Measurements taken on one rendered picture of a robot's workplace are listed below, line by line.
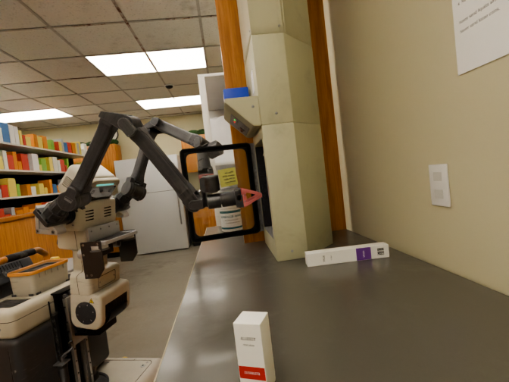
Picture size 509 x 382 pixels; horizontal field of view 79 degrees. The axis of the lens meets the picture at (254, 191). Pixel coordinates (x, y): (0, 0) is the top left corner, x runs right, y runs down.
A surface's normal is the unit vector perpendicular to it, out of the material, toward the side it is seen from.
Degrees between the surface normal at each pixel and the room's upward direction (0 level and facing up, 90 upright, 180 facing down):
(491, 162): 90
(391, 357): 0
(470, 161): 90
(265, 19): 90
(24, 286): 92
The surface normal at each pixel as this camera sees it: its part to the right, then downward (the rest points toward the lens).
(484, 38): -0.99, 0.12
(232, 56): 0.10, 0.04
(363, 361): -0.12, -0.99
